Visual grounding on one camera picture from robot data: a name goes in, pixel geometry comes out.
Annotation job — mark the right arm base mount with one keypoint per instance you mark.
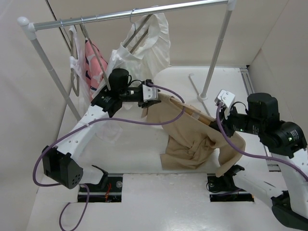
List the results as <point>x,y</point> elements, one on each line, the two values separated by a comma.
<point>223,189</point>

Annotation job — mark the silver white clothes rack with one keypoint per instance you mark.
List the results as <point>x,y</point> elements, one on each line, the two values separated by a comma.
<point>30,30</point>

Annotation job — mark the white pleated blouse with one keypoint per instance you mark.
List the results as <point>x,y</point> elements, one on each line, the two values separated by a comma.
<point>145,51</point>

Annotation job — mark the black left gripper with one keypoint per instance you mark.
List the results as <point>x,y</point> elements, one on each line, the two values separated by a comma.
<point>141,103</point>

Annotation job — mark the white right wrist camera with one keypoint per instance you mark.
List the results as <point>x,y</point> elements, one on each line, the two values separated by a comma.
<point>227,98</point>

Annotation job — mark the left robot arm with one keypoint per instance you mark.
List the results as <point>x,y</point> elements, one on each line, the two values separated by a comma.
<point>60,159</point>

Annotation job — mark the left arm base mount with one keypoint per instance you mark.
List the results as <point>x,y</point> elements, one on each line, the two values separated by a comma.
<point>109,189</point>

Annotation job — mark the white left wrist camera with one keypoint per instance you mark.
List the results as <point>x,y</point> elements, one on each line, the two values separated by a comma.
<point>149,93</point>

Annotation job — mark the white tank top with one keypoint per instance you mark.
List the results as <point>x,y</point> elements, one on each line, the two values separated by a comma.
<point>84,97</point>

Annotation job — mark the aluminium rail on table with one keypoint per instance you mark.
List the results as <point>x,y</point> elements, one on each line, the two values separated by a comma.
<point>272,165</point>

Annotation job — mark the pink patterned garment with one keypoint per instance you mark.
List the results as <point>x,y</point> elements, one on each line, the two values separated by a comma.
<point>93,71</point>

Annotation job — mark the grey hanger with pink garment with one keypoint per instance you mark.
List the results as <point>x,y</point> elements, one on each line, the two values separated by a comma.
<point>86,35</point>

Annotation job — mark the beige wooden hanger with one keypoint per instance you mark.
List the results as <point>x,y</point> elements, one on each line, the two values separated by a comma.
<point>192,111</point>

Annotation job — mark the beige t shirt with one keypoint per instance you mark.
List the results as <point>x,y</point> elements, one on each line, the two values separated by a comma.
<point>190,142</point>

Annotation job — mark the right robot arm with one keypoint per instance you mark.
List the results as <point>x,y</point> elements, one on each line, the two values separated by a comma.
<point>288,147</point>

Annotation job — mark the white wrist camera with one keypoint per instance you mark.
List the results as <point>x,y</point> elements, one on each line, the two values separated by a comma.
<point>149,93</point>
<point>227,98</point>

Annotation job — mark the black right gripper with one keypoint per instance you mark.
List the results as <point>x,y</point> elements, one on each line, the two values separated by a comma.
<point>226,122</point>

